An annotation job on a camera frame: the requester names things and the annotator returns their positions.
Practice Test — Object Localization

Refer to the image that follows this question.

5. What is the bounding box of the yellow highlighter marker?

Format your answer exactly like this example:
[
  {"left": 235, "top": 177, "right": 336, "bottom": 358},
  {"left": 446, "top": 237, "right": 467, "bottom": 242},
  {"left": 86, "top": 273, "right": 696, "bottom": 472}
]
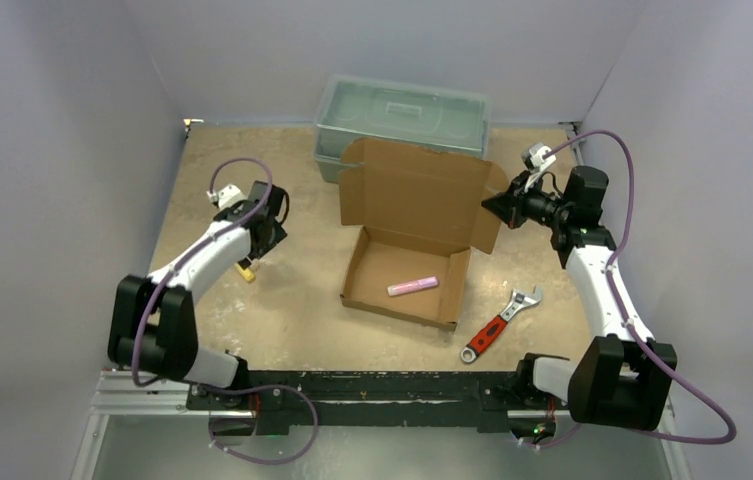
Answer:
[{"left": 235, "top": 263, "right": 256, "bottom": 284}]

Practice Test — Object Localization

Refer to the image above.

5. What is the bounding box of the brown cardboard box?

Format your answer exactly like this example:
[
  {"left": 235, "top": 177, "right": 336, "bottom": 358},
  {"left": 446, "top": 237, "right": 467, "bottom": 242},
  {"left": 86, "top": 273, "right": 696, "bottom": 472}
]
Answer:
[{"left": 338, "top": 138, "right": 509, "bottom": 331}]

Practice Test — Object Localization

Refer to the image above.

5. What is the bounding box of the purple highlighter marker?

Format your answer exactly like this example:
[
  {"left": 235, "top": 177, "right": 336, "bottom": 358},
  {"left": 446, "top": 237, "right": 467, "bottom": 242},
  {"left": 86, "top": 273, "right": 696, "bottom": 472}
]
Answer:
[{"left": 386, "top": 276, "right": 439, "bottom": 297}]

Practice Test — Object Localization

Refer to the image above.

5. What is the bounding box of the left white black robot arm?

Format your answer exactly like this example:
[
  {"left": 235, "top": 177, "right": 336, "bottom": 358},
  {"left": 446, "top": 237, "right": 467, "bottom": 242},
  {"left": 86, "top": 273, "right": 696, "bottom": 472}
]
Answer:
[{"left": 107, "top": 181, "right": 290, "bottom": 409}]

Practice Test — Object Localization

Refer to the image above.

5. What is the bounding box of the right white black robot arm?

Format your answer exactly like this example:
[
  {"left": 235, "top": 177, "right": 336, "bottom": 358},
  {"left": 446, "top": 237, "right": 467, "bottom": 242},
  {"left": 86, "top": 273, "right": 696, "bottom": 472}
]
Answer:
[{"left": 481, "top": 166, "right": 677, "bottom": 431}]

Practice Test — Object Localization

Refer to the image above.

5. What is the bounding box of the translucent green plastic toolbox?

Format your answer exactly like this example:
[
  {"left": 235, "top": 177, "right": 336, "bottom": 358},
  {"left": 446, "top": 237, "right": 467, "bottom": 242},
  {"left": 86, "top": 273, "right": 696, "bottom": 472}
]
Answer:
[{"left": 313, "top": 75, "right": 491, "bottom": 184}]

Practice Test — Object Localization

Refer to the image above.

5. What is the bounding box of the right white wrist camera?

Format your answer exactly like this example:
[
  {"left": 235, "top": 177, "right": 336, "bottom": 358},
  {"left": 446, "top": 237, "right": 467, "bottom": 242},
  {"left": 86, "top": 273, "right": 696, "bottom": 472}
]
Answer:
[{"left": 521, "top": 142, "right": 556, "bottom": 192}]

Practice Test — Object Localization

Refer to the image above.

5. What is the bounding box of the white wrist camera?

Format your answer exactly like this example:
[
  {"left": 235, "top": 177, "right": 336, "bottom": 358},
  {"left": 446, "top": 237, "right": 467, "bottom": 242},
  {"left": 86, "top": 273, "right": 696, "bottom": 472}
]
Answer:
[
  {"left": 521, "top": 142, "right": 556, "bottom": 192},
  {"left": 206, "top": 184, "right": 247, "bottom": 210}
]

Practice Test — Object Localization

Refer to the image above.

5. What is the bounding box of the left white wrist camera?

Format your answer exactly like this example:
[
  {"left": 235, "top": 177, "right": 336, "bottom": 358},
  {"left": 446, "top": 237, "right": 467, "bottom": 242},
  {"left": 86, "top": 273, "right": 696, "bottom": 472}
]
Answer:
[{"left": 206, "top": 184, "right": 247, "bottom": 210}]

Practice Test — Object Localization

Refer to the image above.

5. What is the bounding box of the red handled adjustable wrench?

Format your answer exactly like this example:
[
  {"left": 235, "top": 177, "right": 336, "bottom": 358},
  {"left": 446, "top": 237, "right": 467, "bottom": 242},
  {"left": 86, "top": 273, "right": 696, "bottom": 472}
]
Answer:
[{"left": 459, "top": 285, "right": 543, "bottom": 364}]

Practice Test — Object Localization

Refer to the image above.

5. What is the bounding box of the black metal base rail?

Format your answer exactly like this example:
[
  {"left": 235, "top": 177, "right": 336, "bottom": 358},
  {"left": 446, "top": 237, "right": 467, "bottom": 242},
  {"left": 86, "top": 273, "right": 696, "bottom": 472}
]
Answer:
[{"left": 91, "top": 369, "right": 675, "bottom": 437}]

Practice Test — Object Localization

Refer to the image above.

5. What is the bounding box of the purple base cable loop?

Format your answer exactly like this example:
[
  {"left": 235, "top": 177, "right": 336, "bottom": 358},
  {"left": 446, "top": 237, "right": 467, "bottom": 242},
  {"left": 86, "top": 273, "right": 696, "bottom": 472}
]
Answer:
[{"left": 206, "top": 384, "right": 319, "bottom": 466}]

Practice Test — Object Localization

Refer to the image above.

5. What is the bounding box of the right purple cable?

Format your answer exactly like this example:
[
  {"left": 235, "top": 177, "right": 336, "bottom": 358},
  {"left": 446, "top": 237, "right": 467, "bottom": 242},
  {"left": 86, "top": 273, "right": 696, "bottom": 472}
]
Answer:
[{"left": 544, "top": 129, "right": 739, "bottom": 446}]

